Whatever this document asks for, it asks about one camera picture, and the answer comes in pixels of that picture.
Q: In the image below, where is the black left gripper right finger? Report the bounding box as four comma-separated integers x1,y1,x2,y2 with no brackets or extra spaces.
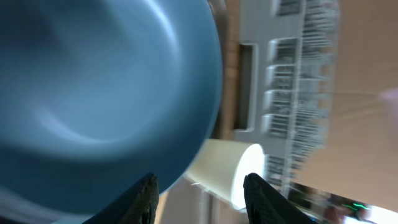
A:
243,173,317,224

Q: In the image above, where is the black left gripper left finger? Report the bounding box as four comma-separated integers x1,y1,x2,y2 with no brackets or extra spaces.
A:
83,173,159,224

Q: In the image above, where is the grey dishwasher rack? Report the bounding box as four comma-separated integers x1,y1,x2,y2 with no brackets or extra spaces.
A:
233,0,340,196

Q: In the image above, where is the brown serving tray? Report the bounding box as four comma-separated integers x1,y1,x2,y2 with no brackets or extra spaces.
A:
155,0,248,224

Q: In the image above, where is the white cup green inside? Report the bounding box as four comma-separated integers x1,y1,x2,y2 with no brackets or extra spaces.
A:
185,139,268,210

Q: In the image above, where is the dark blue plate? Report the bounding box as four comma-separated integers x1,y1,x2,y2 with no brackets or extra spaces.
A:
1,0,223,215

